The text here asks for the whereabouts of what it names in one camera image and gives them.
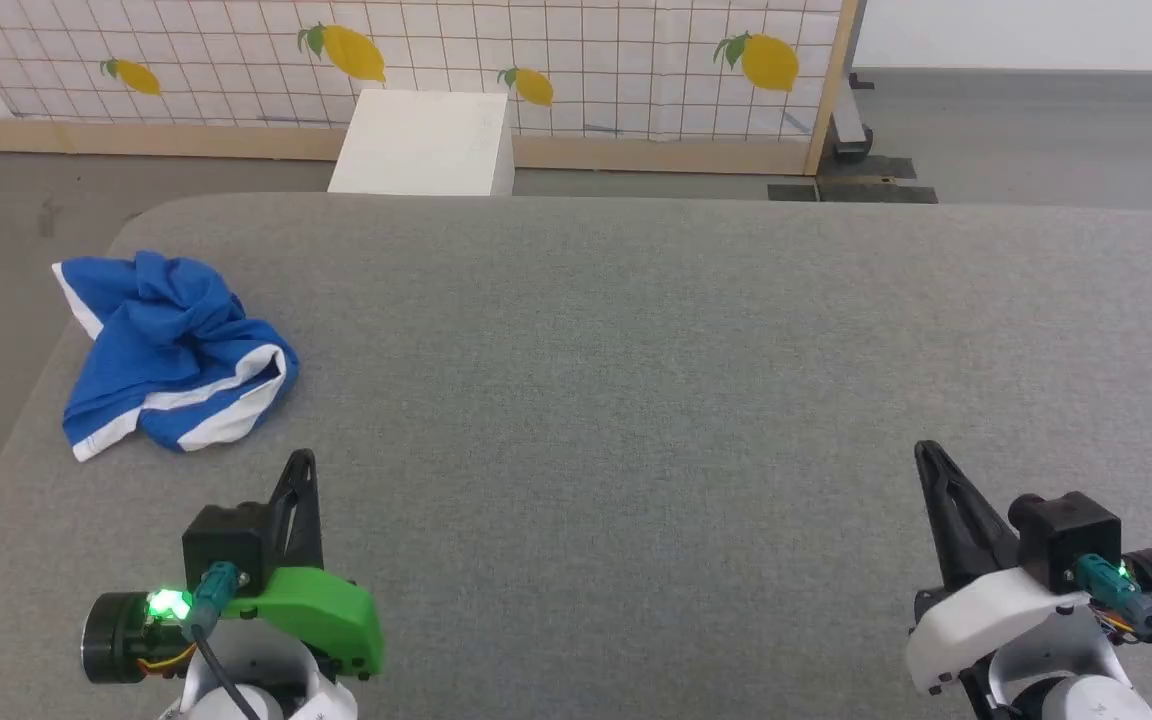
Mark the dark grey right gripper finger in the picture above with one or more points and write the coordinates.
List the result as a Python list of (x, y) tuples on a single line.
[(956, 510)]

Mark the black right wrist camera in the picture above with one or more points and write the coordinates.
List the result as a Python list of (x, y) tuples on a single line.
[(1066, 535)]

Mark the black left wrist motor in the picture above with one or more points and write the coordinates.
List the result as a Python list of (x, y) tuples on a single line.
[(116, 640)]

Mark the lemon print grid screen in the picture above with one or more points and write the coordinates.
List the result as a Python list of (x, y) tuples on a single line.
[(236, 50)]

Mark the lemon-print grid partition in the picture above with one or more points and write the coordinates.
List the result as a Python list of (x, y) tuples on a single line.
[(636, 155)]

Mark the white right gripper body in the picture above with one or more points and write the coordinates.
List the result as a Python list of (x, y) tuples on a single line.
[(986, 620)]

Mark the grey fabric sofa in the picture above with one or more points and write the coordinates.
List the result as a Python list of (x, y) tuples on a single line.
[(636, 400)]

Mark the blue garment with white trim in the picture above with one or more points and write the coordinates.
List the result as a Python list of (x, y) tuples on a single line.
[(166, 340)]

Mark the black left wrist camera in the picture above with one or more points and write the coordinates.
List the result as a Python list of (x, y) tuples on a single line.
[(226, 545)]

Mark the dark floor plate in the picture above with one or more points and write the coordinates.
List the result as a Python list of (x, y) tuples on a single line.
[(866, 185)]

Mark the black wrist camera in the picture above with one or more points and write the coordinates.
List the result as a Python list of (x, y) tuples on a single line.
[(226, 545), (1066, 535)]

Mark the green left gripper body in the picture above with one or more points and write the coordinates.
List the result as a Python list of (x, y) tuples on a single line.
[(321, 610)]

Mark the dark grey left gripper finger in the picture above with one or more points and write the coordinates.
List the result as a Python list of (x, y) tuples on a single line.
[(298, 510)]

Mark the grey metal screen foot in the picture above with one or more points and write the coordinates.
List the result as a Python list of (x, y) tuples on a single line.
[(851, 125)]

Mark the white box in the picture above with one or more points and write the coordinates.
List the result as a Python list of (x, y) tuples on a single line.
[(421, 145)]

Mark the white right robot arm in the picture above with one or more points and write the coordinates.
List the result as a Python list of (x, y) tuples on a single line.
[(1066, 680)]

